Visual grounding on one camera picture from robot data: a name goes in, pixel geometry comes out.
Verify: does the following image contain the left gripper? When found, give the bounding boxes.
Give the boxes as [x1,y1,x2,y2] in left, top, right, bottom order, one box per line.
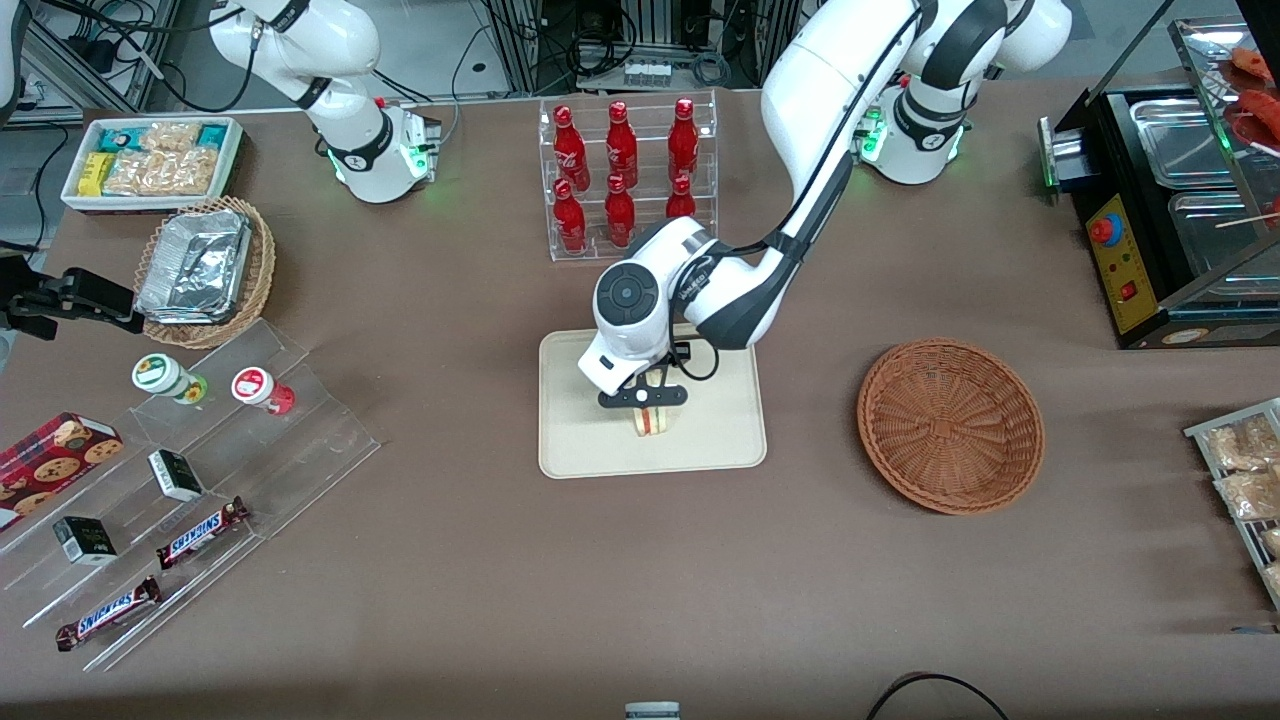
[577,334,690,435]

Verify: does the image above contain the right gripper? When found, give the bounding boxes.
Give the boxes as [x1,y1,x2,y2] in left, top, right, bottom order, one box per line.
[0,255,145,341]

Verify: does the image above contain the triangle sandwich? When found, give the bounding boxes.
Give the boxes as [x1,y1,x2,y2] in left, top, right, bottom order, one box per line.
[634,368,681,439]

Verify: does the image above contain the beige plastic tray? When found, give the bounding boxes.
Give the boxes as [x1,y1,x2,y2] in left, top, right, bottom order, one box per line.
[538,322,768,480]

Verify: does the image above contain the light wicker basket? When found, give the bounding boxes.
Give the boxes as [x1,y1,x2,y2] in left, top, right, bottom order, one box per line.
[133,196,277,350]

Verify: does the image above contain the brown wicker basket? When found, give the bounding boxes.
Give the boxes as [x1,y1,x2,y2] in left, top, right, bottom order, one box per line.
[857,338,1046,516]

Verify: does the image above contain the tray of packaged pastries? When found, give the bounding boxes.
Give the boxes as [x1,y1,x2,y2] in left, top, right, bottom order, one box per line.
[1184,398,1280,613]

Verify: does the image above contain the green lid cup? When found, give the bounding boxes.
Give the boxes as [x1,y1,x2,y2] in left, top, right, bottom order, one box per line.
[131,353,209,406]

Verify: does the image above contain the aluminium foil container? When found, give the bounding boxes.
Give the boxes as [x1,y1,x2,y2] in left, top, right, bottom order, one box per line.
[135,209,253,325]

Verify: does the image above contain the clear rice cracker bag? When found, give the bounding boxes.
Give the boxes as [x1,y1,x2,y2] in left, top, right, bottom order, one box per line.
[103,150,167,197]
[160,147,220,197]
[140,121,202,154]

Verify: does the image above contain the red cookie box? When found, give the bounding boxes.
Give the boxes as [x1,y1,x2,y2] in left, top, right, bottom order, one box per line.
[0,412,125,533]

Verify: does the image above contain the red lid cup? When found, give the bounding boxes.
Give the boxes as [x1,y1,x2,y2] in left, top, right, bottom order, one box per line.
[231,367,296,416]

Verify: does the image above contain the clear acrylic bottle rack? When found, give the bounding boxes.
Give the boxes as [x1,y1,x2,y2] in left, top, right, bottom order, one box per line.
[538,89,720,263]

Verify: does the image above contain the small black box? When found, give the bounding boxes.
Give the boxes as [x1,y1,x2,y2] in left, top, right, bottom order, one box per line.
[53,516,118,567]
[148,449,206,503]

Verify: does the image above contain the white snack bin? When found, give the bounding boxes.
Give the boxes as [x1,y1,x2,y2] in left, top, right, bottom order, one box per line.
[61,116,245,214]

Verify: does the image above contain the clear acrylic stepped stand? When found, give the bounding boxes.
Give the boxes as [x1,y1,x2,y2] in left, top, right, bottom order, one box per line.
[0,318,382,673]

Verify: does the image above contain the snickers chocolate bar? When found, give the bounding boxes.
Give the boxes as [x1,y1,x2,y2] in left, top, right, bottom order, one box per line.
[156,497,250,571]
[55,576,163,653]

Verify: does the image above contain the black hot food display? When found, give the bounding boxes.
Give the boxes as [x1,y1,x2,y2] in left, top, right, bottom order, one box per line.
[1038,18,1280,351]

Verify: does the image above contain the clear pastry bag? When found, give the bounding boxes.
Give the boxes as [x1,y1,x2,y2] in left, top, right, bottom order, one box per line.
[1203,414,1280,473]
[1214,468,1280,522]

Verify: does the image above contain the steel food pan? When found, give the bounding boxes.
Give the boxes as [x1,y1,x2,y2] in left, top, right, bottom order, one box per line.
[1130,98,1243,189]

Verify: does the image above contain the black cable loop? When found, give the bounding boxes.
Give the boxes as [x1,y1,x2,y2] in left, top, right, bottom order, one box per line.
[864,672,1011,720]

